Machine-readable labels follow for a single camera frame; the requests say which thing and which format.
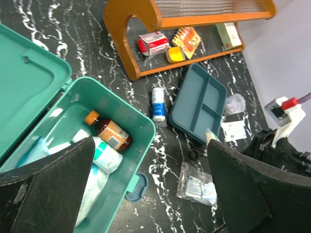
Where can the blue divided tray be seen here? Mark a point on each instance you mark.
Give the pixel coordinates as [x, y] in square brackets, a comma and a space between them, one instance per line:
[199, 104]

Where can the yellow tape measure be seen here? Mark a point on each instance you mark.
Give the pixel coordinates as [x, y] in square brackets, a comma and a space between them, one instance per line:
[175, 55]

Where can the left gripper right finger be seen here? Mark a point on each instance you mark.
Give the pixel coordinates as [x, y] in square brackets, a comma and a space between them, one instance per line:
[256, 197]

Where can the white blue gauze packet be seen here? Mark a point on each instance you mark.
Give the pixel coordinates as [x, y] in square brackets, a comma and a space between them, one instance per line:
[96, 182]

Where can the brown medicine bottle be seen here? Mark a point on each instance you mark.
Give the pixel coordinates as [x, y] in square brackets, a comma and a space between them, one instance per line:
[108, 131]

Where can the red white medicine box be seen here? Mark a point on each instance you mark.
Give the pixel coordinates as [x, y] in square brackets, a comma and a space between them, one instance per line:
[152, 44]

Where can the clear round container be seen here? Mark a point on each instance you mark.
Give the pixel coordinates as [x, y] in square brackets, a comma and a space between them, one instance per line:
[234, 104]

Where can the small black scissors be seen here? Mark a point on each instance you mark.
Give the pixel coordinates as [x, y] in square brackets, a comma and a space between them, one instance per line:
[196, 154]

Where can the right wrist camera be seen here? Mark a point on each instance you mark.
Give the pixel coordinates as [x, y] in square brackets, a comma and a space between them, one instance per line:
[287, 113]

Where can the clear bag of plasters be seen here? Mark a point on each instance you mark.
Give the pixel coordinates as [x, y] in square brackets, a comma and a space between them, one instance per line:
[196, 186]

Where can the bagged bandage box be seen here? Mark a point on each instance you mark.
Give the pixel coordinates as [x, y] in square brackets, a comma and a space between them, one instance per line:
[210, 135]

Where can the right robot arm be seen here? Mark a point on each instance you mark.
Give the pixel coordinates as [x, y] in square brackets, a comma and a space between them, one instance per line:
[283, 156]

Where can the blue swab packet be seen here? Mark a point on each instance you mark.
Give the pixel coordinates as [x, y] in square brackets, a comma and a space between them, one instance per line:
[38, 150]

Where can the white spray bottle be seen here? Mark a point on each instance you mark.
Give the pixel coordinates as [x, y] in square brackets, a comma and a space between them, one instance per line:
[105, 157]

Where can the blue white bandage roll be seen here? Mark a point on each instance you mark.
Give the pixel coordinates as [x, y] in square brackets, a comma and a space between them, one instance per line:
[158, 107]

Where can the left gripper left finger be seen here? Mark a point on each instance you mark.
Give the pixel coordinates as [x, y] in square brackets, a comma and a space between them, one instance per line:
[45, 196]

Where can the orange snack packet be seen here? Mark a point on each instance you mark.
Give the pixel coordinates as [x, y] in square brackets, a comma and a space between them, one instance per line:
[188, 39]

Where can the wooden shelf rack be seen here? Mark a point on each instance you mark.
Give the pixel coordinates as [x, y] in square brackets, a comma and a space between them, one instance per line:
[125, 20]

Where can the white green medicine box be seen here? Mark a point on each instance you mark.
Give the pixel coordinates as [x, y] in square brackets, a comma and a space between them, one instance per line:
[229, 35]

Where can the white blue card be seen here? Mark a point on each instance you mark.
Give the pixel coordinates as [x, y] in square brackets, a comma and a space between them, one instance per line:
[234, 130]

